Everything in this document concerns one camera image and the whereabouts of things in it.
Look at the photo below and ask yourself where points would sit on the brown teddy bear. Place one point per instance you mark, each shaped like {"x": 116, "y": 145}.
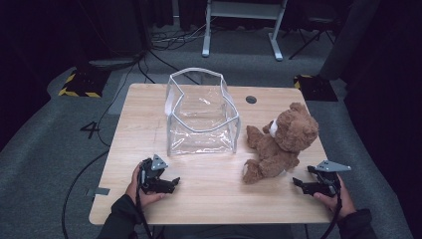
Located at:
{"x": 288, "y": 139}

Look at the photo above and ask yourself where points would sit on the grey tape strip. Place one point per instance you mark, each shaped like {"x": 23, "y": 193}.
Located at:
{"x": 99, "y": 191}

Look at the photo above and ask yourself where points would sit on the black yellow striped floor base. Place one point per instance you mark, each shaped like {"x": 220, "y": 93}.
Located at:
{"x": 315, "y": 88}
{"x": 83, "y": 83}

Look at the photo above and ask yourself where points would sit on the person's left hand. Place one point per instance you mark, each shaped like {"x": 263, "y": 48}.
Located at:
{"x": 134, "y": 189}

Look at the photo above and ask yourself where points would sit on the person's legs dark trousers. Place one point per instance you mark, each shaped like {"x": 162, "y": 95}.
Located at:
{"x": 229, "y": 233}

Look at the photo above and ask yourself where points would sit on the white metal desk frame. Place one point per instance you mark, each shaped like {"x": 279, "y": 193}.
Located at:
{"x": 244, "y": 11}

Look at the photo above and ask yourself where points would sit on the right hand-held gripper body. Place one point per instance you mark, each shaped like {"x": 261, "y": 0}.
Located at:
{"x": 328, "y": 181}

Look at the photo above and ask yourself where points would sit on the person's right hand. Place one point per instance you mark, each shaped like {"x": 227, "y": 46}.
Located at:
{"x": 341, "y": 200}

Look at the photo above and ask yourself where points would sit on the black tripod stand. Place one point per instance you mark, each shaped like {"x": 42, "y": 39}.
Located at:
{"x": 312, "y": 35}

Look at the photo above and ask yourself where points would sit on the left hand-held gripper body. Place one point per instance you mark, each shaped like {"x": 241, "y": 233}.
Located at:
{"x": 153, "y": 172}

